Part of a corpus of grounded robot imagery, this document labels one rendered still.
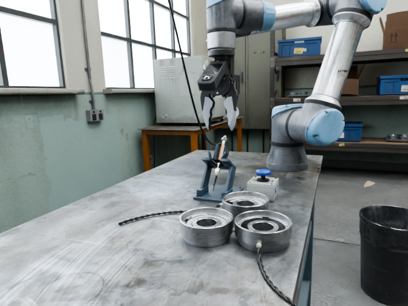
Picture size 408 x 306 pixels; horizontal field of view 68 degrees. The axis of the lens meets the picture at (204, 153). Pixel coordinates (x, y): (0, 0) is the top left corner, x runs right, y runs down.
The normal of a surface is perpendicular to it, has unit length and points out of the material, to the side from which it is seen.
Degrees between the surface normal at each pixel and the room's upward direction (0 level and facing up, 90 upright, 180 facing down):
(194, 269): 0
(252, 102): 90
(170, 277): 0
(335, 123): 97
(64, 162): 90
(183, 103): 90
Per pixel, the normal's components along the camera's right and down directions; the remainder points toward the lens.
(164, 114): -0.40, 0.18
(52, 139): 0.92, 0.04
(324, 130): 0.35, 0.29
